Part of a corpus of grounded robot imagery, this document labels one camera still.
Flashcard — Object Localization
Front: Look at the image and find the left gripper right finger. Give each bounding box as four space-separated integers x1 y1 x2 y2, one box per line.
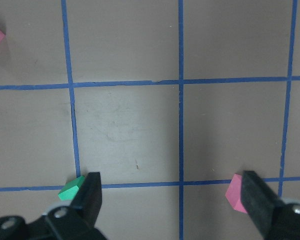
240 170 285 239

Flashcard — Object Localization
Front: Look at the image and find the pink cube centre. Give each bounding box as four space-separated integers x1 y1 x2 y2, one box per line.
225 174 247 214

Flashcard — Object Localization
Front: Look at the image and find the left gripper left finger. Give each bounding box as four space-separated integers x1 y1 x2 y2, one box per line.
69 172 102 227

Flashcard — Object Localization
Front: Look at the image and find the green cube far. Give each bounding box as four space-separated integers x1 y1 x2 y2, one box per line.
58 175 85 201

